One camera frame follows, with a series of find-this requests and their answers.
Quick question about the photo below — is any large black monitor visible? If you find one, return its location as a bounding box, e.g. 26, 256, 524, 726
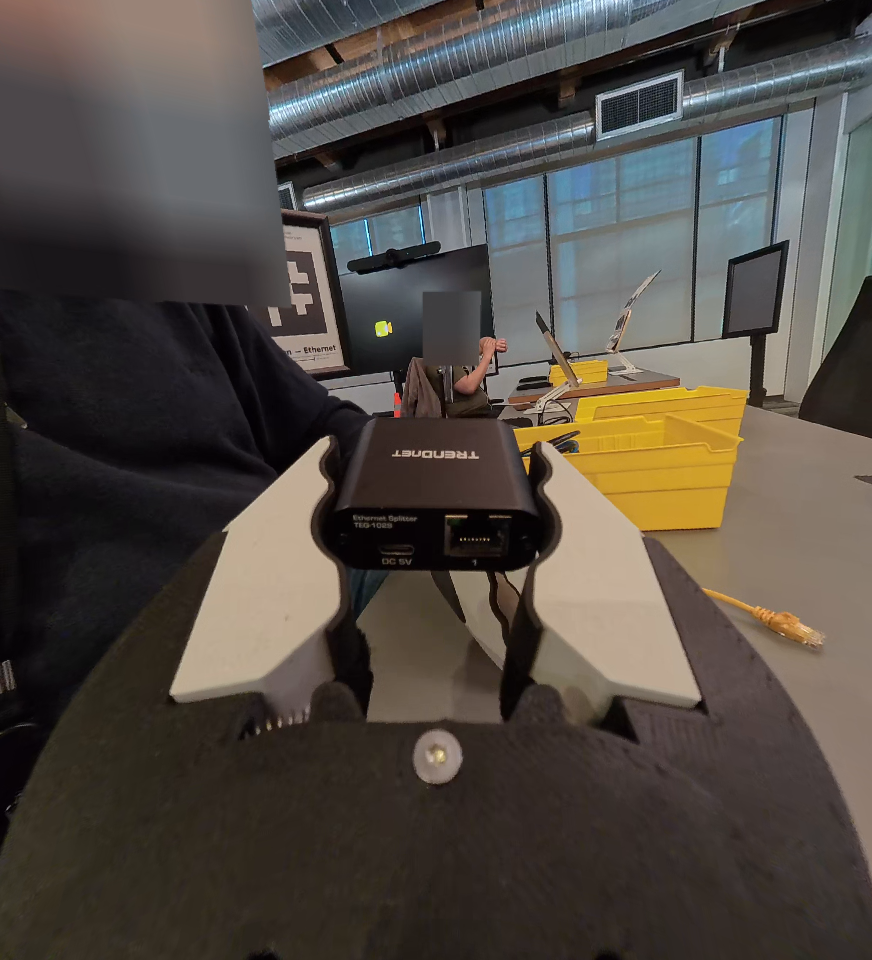
338, 243, 491, 376

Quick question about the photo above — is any yellow plastic bin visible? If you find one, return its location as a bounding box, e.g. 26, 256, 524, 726
574, 385, 750, 430
548, 359, 609, 388

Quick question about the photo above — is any yellow divided storage bin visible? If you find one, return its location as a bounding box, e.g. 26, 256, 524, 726
514, 414, 743, 531

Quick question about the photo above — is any silver air duct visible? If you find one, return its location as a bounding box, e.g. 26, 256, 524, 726
254, 0, 482, 69
267, 0, 714, 141
302, 30, 872, 213

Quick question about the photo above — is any white tablet stand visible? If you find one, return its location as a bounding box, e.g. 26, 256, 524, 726
523, 311, 584, 415
605, 270, 663, 376

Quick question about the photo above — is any black monitor on stand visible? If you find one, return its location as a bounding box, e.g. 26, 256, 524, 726
721, 240, 791, 408

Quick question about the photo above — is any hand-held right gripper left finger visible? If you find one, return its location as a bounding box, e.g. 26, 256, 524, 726
169, 436, 374, 717

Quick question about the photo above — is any black ethernet splitter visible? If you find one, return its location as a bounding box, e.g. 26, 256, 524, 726
321, 417, 542, 573

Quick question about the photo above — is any yellow ethernet cable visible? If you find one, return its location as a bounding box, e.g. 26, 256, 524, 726
702, 588, 827, 651

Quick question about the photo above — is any black camera bar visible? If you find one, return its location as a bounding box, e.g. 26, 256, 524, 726
346, 240, 442, 274

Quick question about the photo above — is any white ceiling vent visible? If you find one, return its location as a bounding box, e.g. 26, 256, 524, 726
594, 69, 686, 141

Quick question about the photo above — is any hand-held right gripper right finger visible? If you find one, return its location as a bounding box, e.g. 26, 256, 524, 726
505, 441, 707, 726

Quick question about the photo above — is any framed black white sign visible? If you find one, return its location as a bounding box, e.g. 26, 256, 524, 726
252, 210, 353, 378

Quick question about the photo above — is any grey jacket on chair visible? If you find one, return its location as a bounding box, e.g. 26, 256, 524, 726
403, 357, 446, 419

